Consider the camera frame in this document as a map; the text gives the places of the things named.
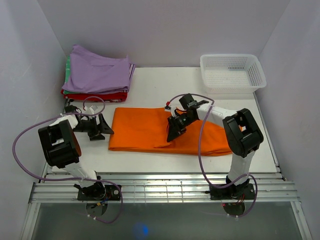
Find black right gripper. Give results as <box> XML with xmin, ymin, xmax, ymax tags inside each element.
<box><xmin>166</xmin><ymin>113</ymin><xmax>196</xmax><ymax>143</ymax></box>

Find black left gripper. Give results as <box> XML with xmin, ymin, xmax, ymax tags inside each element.
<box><xmin>73</xmin><ymin>113</ymin><xmax>114</xmax><ymax>141</ymax></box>

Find orange trousers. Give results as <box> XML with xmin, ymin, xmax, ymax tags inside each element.
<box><xmin>108</xmin><ymin>107</ymin><xmax>232</xmax><ymax>157</ymax></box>

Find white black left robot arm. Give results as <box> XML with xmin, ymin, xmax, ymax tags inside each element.
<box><xmin>38</xmin><ymin>105</ymin><xmax>114</xmax><ymax>200</ymax></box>

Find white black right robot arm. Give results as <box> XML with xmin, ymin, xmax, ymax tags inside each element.
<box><xmin>164</xmin><ymin>93</ymin><xmax>264</xmax><ymax>200</ymax></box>

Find red folded trousers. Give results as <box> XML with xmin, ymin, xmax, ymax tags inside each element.
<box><xmin>61</xmin><ymin>90</ymin><xmax>128</xmax><ymax>103</ymax></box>

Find purple folded trousers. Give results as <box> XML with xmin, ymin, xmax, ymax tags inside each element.
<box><xmin>62</xmin><ymin>44</ymin><xmax>136</xmax><ymax>94</ymax></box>

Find green folded trousers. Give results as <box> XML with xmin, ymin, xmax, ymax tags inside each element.
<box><xmin>61</xmin><ymin>56</ymin><xmax>72</xmax><ymax>95</ymax></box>

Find white plastic basket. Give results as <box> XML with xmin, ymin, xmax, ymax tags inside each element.
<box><xmin>200</xmin><ymin>54</ymin><xmax>267</xmax><ymax>95</ymax></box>

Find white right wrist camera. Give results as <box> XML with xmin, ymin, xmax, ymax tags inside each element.
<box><xmin>164</xmin><ymin>101</ymin><xmax>177</xmax><ymax>117</ymax></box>

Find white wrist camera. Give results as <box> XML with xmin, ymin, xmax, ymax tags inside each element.
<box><xmin>164</xmin><ymin>101</ymin><xmax>177</xmax><ymax>117</ymax></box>
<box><xmin>83</xmin><ymin>105</ymin><xmax>101</xmax><ymax>118</ymax></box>

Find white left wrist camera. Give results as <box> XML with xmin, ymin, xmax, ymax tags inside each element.
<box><xmin>83</xmin><ymin>105</ymin><xmax>101</xmax><ymax>118</ymax></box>

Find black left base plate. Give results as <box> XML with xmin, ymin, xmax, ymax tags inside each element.
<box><xmin>76</xmin><ymin>185</ymin><xmax>121</xmax><ymax>201</ymax></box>

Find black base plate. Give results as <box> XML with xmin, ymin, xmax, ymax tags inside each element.
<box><xmin>205</xmin><ymin>183</ymin><xmax>256</xmax><ymax>200</ymax></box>
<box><xmin>76</xmin><ymin>185</ymin><xmax>121</xmax><ymax>201</ymax></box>

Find aluminium frame rail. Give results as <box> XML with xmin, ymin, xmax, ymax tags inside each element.
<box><xmin>19</xmin><ymin>99</ymin><xmax>313</xmax><ymax>240</ymax></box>

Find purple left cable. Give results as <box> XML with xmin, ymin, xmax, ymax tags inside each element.
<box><xmin>12</xmin><ymin>96</ymin><xmax>124</xmax><ymax>224</ymax></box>

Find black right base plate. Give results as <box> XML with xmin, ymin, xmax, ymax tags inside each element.
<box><xmin>205</xmin><ymin>183</ymin><xmax>256</xmax><ymax>200</ymax></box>

